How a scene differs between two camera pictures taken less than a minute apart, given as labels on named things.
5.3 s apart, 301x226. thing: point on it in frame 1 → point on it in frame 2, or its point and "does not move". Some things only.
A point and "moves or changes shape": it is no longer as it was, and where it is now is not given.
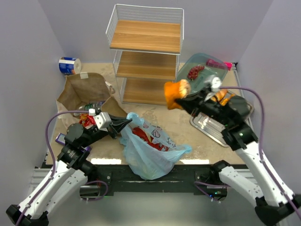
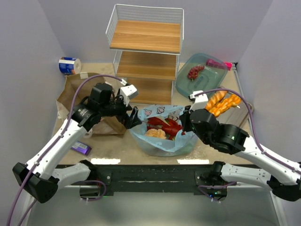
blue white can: (69, 66) does not move
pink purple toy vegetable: (213, 63) does not move
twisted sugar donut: (184, 88) → (154, 133)
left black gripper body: (111, 129) → (125, 117)
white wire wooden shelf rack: (146, 41) does not move
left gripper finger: (117, 124) → (133, 121)
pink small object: (228, 65) does not move
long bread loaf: (219, 95) does not move
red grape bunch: (193, 72) does not move
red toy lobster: (140, 133) → (170, 128)
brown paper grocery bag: (79, 89) does not move
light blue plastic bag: (150, 152) moves or changes shape
